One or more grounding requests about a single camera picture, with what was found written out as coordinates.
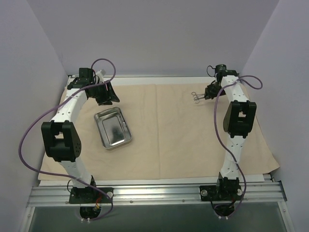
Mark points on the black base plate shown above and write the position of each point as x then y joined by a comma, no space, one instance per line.
215,193
86,195

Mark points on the steel surgical scissors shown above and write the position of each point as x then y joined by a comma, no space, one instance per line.
197,99

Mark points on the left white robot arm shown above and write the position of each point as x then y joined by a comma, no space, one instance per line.
60,137

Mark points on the steel instrument tray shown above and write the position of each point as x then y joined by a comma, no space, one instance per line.
112,127

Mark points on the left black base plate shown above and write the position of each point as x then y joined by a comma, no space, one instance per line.
86,195

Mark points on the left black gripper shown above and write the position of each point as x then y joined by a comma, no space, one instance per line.
104,94

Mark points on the front aluminium rail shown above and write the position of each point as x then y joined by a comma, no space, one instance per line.
48,196

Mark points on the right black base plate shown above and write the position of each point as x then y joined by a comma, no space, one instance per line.
215,193

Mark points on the back aluminium rail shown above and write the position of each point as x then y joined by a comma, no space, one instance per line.
156,75

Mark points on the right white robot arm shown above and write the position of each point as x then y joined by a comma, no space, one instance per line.
238,123

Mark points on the aluminium rail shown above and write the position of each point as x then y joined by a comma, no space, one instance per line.
48,196
156,75

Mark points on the steel forceps with ring handles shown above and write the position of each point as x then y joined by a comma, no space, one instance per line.
194,94

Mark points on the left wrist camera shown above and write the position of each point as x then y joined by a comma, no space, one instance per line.
101,73

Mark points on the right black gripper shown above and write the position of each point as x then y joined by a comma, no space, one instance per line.
209,92

